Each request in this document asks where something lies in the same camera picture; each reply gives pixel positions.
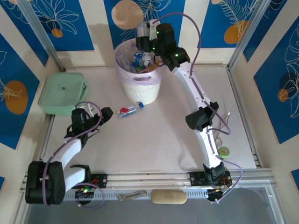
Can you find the blue label bottle blue cap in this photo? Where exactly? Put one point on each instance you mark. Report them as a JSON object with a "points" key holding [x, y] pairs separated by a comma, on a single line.
{"points": [[137, 61]]}

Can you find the clear bottle with red pieces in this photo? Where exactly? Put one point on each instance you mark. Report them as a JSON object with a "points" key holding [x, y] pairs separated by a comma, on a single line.
{"points": [[129, 111]]}

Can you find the red label bottle white cap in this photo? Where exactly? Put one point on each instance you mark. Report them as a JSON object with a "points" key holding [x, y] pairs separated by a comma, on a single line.
{"points": [[154, 67]]}

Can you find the crushed clear plastic bottle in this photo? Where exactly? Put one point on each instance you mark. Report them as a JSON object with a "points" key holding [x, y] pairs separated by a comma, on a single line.
{"points": [[125, 61]]}

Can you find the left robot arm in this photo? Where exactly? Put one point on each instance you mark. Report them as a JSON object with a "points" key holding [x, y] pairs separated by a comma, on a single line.
{"points": [[70, 149]]}

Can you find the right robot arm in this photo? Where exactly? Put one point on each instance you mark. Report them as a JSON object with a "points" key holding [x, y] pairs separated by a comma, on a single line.
{"points": [[189, 81]]}

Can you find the pink plastic bin liner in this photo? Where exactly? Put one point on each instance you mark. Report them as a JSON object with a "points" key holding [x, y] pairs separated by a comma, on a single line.
{"points": [[158, 74]]}

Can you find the white waste bin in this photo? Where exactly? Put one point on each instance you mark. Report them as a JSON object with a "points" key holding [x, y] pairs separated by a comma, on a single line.
{"points": [[141, 93]]}

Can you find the mint green lunch box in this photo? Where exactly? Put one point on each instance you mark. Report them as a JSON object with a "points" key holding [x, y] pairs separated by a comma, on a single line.
{"points": [[60, 93]]}

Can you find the black controller board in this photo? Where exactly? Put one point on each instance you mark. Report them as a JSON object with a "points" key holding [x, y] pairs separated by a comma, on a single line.
{"points": [[216, 194], [84, 191]]}

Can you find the beige oval pad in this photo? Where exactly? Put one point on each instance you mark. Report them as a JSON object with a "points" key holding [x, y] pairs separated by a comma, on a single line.
{"points": [[168, 197]]}

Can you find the green tape roll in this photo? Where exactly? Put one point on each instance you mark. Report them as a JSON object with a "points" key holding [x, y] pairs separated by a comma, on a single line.
{"points": [[224, 152]]}

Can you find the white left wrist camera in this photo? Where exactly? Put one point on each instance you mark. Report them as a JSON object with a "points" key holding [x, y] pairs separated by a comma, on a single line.
{"points": [[90, 108]]}

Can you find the aluminium side rail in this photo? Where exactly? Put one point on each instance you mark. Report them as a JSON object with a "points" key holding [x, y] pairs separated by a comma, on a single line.
{"points": [[46, 140], [234, 88]]}

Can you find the aluminium back rail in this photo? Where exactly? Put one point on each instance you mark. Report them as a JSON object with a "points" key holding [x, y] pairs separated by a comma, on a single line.
{"points": [[210, 66]]}

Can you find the aluminium front rail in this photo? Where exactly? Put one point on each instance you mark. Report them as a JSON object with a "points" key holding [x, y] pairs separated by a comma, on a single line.
{"points": [[144, 180]]}

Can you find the flat metal bracket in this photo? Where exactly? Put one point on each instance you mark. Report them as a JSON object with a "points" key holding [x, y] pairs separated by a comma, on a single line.
{"points": [[130, 196]]}

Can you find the aluminium frame post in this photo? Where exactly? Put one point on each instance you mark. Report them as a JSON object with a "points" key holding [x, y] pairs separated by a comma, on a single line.
{"points": [[40, 30], [250, 30]]}

